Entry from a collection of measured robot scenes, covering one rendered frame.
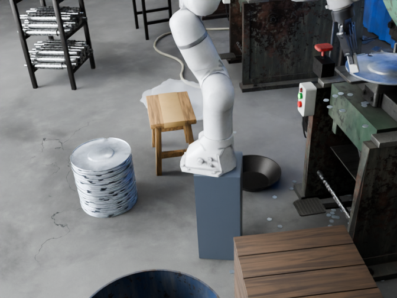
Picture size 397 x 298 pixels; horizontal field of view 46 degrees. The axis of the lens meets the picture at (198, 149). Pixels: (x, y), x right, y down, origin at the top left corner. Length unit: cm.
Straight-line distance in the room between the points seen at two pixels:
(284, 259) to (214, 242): 48
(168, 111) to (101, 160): 48
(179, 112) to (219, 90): 93
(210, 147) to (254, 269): 48
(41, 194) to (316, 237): 150
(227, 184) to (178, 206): 61
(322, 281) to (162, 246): 85
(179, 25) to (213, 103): 28
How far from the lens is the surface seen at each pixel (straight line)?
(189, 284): 140
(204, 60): 156
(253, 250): 162
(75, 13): 364
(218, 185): 179
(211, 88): 156
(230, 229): 193
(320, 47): 208
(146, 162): 268
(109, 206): 231
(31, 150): 300
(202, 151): 175
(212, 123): 167
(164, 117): 242
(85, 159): 227
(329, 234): 170
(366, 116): 181
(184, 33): 153
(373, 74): 181
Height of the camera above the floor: 150
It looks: 33 degrees down
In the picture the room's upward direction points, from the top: 3 degrees counter-clockwise
